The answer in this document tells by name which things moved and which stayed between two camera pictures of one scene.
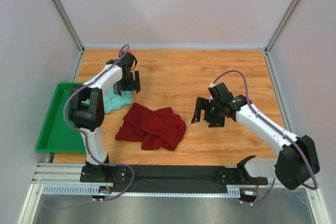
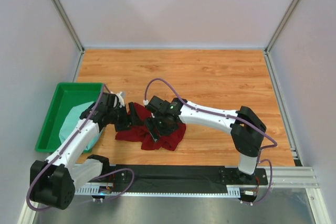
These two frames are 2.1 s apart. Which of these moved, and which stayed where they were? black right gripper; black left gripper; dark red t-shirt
Moved: black right gripper; black left gripper
Stayed: dark red t-shirt
